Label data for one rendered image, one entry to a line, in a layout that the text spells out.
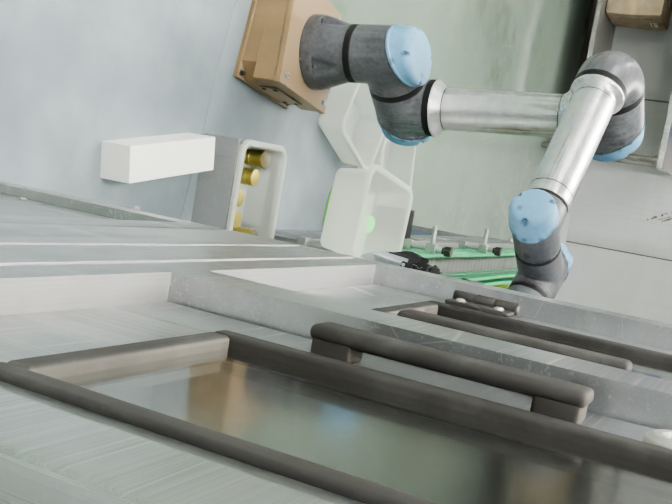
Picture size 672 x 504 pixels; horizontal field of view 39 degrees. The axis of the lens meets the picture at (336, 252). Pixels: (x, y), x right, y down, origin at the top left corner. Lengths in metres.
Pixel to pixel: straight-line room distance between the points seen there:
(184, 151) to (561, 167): 0.64
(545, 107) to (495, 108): 0.10
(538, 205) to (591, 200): 6.33
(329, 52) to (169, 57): 0.34
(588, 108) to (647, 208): 6.11
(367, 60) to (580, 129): 0.46
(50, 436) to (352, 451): 0.14
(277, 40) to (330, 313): 1.34
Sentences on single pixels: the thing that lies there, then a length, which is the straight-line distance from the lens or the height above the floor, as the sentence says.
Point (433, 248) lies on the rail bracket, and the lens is 2.45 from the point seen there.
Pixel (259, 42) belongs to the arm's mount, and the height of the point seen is 0.79.
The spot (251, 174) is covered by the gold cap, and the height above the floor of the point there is 0.81.
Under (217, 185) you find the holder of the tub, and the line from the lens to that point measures 1.81.
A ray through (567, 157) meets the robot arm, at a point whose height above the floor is 1.43.
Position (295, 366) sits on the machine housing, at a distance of 0.49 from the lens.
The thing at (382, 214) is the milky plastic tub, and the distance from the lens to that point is 1.82.
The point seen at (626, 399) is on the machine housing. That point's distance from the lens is 0.51.
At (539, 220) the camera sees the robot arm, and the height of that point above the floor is 1.43.
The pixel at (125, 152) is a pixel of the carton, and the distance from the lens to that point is 1.57.
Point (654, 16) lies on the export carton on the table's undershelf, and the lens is 7.33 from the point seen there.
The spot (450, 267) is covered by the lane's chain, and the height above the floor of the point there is 0.88.
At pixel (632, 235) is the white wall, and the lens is 7.77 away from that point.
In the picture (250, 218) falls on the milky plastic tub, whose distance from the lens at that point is 1.95.
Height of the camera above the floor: 1.78
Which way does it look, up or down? 25 degrees down
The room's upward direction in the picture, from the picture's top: 102 degrees clockwise
